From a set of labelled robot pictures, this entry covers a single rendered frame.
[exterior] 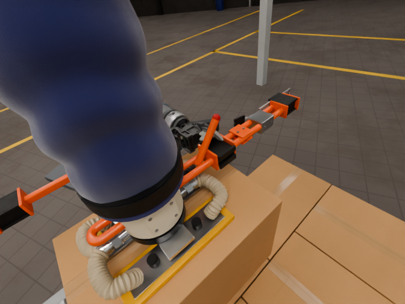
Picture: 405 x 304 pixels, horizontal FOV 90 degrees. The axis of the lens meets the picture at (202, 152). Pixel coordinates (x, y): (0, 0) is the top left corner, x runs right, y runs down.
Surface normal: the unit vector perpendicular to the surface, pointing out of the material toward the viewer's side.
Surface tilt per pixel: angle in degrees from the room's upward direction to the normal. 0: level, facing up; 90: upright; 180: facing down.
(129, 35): 84
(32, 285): 0
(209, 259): 0
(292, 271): 0
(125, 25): 79
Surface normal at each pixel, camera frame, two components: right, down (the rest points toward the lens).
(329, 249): -0.13, -0.74
